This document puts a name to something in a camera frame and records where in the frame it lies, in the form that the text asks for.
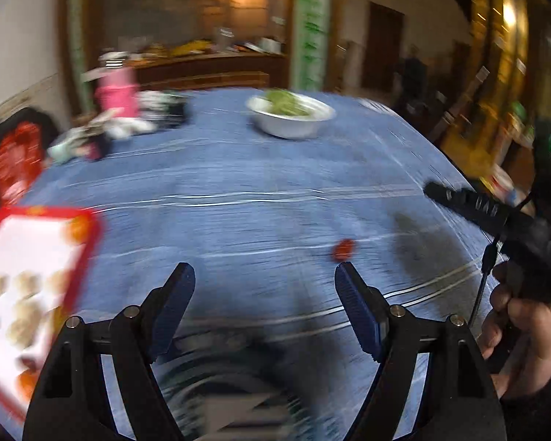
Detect wooden sideboard counter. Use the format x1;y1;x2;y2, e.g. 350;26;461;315
129;49;289;91

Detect person's right hand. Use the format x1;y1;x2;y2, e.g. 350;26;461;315
477;262;551;398

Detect white cloth glove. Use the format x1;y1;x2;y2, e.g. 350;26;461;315
104;118;158;140

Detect blue plaid tablecloth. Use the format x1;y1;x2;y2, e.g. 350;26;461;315
25;90;489;440

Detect large beige sugarcane chunk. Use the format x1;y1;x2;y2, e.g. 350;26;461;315
7;316;40;349

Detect red jujube date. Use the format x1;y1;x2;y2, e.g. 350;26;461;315
331;239;355;263

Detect red shallow gift box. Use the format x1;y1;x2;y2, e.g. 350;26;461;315
0;206;101;422

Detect small orange tangerine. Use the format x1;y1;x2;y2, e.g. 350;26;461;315
63;215;92;245
17;368;39;402

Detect green lettuce leaves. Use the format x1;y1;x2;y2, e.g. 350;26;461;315
263;89;310;116

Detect pale sugarcane chunk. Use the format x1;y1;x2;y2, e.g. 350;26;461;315
14;271;42;300

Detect small orange tangerine left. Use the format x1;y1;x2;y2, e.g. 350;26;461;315
17;368;39;402

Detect pink sleeved water bottle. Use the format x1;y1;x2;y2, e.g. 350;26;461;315
95;52;139;118

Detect black square box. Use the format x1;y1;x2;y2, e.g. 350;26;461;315
156;92;189;129

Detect mint green cloth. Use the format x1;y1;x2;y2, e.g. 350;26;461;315
47;139;86;165

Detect red plastic bag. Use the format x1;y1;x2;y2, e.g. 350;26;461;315
0;122;44;205

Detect white bowl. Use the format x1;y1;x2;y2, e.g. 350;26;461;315
246;93;336;140

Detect black jar with cork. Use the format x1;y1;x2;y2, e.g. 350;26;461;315
84;132;112;161

